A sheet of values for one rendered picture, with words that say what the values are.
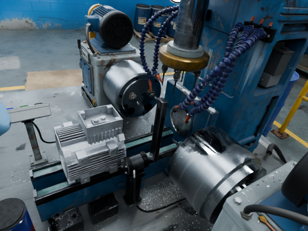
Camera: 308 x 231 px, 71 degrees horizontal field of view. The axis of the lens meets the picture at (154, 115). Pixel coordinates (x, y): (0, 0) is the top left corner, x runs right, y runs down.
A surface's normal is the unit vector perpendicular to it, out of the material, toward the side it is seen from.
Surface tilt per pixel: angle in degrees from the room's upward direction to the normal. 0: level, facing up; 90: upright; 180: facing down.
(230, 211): 90
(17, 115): 55
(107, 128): 90
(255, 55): 90
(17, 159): 0
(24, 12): 90
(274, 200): 0
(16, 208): 0
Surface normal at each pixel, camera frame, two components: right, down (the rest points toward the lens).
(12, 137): 0.11, -0.81
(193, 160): -0.58, -0.35
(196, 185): -0.76, -0.08
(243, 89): -0.85, 0.22
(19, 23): 0.42, 0.55
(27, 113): 0.48, -0.04
